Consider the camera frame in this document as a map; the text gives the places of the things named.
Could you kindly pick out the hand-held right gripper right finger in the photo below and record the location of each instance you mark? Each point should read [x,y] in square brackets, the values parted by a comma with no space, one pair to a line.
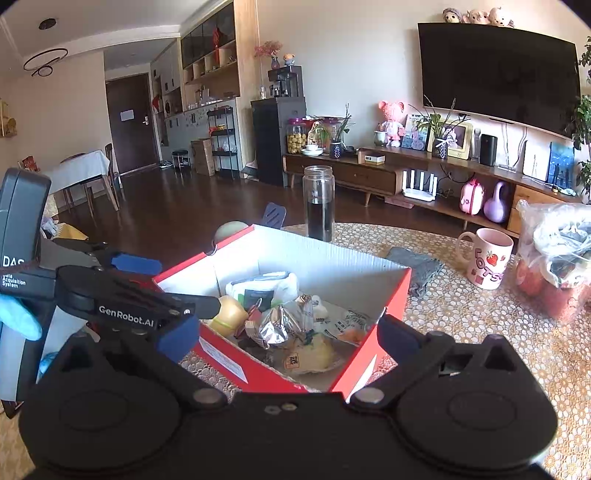
[398,334]

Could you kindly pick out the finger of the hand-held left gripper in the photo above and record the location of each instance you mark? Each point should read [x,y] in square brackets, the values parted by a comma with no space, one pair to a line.
[201,303]
[136,264]

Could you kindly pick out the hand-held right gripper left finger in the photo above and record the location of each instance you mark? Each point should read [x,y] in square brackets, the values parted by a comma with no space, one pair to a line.
[178,337]

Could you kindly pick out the yellow duck toy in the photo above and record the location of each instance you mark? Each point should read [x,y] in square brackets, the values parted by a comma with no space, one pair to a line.
[228,318]

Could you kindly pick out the red cardboard box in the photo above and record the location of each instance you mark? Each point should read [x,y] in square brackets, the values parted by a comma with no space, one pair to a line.
[369,364]

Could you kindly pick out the white orange snack packet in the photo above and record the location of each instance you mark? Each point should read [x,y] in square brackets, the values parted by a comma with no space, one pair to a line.
[346,323]

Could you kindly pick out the silver foil wrapper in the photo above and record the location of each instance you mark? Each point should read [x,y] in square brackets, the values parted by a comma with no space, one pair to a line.
[277,327]

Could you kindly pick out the clear packet yellow bun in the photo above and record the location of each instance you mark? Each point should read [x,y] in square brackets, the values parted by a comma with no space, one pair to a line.
[318,353]

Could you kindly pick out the lace-patterned desktop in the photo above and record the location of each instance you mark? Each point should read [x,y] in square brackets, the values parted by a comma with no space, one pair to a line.
[485,318]

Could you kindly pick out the person's left hand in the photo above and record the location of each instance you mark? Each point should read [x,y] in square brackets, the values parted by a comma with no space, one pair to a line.
[18,318]

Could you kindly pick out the grey cloth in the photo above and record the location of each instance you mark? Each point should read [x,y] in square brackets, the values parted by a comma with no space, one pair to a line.
[418,270]

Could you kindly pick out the dining table white cloth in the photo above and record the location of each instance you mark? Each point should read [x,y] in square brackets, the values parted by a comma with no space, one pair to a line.
[78,168]

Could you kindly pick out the wooden chair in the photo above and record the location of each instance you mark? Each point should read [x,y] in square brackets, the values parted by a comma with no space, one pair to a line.
[113,170]

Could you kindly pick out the blue chair back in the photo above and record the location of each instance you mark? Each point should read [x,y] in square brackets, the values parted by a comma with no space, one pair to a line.
[274,216]

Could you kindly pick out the black stool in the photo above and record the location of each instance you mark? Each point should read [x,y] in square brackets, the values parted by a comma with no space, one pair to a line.
[181,157]

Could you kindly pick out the pink strawberry mug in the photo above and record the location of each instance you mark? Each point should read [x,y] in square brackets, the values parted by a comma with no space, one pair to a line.
[491,263]

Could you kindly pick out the brown cardboard box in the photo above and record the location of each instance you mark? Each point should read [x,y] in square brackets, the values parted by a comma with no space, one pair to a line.
[203,157]

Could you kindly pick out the dark wooden door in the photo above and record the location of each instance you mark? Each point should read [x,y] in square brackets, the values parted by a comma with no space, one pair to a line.
[131,124]

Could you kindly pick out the white router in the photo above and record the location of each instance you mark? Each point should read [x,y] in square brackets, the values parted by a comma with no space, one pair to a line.
[419,187]

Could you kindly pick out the black rolling rack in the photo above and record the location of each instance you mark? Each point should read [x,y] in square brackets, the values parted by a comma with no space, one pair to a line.
[224,143]

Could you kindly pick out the glass bottle dark liquid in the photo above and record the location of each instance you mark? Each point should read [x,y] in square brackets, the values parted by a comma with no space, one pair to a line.
[318,207]

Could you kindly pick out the pink backpack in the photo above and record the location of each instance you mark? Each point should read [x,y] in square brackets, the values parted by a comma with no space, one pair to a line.
[472,197]

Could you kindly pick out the wooden television cabinet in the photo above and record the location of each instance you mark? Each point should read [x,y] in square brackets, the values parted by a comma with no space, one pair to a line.
[364,177]

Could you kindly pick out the clear plastic bag of apples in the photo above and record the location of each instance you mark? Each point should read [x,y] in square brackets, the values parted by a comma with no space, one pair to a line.
[558,258]

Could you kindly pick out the small flat box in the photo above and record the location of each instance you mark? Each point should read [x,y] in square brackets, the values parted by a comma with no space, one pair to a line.
[371,158]

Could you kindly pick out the black cabinet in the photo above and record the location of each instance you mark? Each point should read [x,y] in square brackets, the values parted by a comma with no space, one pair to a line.
[272,138]

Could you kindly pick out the white bowl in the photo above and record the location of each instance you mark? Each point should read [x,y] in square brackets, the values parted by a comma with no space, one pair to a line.
[312,151]

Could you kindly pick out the jar of yellow snacks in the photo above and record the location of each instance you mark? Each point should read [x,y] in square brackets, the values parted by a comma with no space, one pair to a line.
[296,138]

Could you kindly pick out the orchid plant dark pot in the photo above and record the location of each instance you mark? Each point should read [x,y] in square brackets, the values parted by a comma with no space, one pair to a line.
[440,147]

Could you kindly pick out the small plant dotted pot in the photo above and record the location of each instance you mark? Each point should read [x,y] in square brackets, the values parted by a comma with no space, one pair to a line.
[335,150]

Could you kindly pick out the blue pink picture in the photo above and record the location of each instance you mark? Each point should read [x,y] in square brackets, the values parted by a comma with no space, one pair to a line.
[413,138]

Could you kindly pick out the small grey cup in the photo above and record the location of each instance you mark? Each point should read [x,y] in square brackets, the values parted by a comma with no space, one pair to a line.
[379,138]

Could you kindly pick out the black speaker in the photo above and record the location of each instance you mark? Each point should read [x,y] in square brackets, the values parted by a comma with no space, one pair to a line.
[488,150]

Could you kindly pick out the pink doll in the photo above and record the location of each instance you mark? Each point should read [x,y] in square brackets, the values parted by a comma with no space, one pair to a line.
[392,124]

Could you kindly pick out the pink lidded jar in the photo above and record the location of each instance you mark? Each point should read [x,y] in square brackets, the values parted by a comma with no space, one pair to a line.
[328,131]

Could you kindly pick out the white board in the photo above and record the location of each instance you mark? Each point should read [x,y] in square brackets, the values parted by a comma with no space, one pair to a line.
[536,159]

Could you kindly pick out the black coffee machine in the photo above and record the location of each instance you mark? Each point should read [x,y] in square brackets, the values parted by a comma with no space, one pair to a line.
[286,83]

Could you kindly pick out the blue painting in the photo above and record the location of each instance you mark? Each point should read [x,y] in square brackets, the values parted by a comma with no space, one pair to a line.
[561,164]

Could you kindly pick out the pink flower vase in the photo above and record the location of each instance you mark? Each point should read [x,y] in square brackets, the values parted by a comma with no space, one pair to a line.
[268,50]

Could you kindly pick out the small toy figure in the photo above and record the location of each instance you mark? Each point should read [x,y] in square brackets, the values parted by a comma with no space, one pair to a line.
[289,59]

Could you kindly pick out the black television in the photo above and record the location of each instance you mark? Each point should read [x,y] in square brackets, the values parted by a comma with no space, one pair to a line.
[498,78]

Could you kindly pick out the potted tree white pot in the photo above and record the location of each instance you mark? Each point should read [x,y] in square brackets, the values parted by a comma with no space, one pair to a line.
[582,124]

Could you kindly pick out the grey hedgehog plush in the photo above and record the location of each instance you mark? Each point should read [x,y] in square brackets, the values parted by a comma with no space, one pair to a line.
[452,16]

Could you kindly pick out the pink pig plush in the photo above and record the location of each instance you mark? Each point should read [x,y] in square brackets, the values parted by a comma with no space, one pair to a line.
[476,17]

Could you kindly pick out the pink beige plush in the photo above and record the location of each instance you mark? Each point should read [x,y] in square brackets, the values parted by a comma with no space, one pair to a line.
[500,17]

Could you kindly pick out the yellow photo frame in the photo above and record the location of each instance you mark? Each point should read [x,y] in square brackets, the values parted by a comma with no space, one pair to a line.
[461,141]

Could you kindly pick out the wooden wall cabinet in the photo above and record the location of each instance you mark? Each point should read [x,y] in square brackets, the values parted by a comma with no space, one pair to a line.
[244,46]

